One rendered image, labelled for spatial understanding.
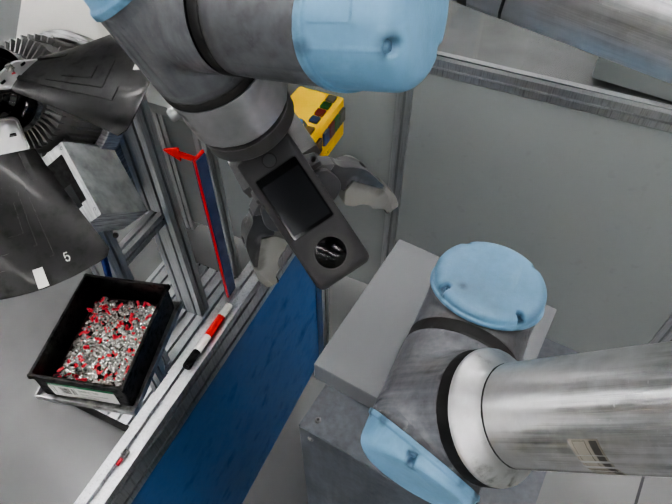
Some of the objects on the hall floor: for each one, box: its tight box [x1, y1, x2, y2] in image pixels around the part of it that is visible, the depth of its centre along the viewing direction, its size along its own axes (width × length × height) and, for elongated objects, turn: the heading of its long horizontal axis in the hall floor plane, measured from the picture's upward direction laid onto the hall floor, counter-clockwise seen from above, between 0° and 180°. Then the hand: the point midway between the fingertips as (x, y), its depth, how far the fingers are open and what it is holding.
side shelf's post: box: [192, 132, 241, 278], centre depth 184 cm, size 4×4×83 cm
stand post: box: [119, 94, 209, 317], centre depth 160 cm, size 4×9×115 cm, turn 65°
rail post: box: [314, 287, 329, 376], centre depth 160 cm, size 4×4×78 cm
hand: (336, 252), depth 56 cm, fingers open, 14 cm apart
